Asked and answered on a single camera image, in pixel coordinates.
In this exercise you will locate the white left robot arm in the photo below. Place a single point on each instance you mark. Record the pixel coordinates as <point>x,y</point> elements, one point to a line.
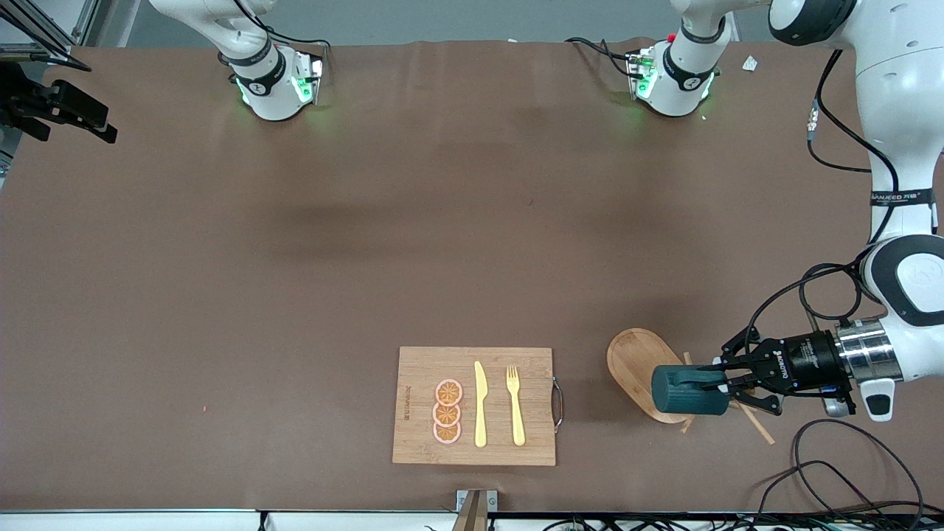
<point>900,88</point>

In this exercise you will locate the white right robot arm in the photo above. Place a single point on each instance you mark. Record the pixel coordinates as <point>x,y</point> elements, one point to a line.
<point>265,81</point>

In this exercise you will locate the teal mug with tan inside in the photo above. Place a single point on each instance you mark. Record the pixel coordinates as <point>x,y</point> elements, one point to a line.
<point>689,394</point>

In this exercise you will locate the brown table mat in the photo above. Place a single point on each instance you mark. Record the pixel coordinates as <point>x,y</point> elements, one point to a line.
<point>221,295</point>

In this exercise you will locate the yellow plastic fork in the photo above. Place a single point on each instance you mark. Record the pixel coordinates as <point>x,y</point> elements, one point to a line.
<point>515,413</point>

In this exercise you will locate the yellow plastic knife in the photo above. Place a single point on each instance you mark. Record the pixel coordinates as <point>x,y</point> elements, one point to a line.
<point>480,405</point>

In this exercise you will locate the metal bracket at table edge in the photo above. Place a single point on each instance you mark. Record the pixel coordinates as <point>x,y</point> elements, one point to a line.
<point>476,505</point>

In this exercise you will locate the aluminium frame profile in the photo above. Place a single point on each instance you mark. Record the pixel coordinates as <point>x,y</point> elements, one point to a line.
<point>51,37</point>

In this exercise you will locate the bamboo cutting board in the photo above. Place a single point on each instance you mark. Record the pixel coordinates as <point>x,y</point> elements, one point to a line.
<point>420,369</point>

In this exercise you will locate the white paper scrap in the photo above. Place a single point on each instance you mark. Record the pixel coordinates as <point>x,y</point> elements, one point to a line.
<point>750,63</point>

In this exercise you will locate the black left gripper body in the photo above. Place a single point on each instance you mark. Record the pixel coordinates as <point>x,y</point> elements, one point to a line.
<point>802,361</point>

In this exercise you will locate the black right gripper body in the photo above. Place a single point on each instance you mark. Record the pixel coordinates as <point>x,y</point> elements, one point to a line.
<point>22,101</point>

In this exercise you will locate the wooden mug rack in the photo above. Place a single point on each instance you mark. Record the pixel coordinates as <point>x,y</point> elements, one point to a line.
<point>634,361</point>

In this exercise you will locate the orange slice toy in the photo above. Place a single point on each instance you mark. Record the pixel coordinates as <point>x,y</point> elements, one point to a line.
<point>448,392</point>
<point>447,433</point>
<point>446,414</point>

